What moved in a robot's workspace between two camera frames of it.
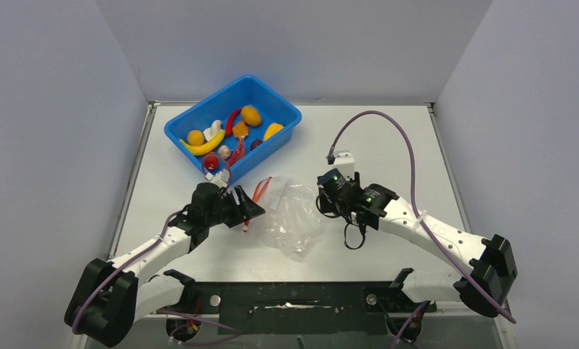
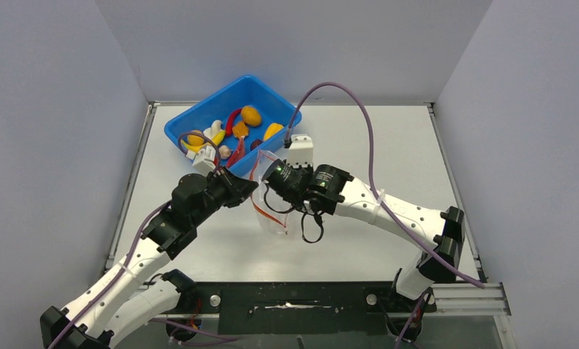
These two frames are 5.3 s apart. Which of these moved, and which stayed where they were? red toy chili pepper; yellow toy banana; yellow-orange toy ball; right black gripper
Moved: right black gripper
Stayed: yellow-orange toy ball; red toy chili pepper; yellow toy banana
